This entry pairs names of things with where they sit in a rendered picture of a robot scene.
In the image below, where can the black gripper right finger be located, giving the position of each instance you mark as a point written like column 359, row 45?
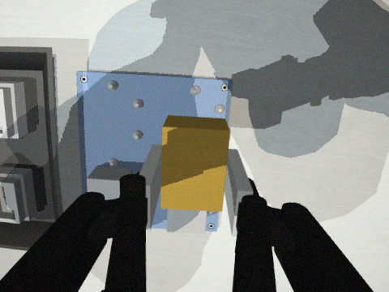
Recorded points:
column 312, row 262

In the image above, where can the brass rectangular block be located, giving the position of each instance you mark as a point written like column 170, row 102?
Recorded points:
column 194, row 161

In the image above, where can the light grey rectangular part with pocket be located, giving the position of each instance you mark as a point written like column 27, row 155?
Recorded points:
column 17, row 195
column 12, row 110

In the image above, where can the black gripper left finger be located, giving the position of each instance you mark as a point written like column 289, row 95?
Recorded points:
column 60, row 260

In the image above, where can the grey rectangular block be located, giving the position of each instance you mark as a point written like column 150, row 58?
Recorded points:
column 186, row 221
column 106, row 180

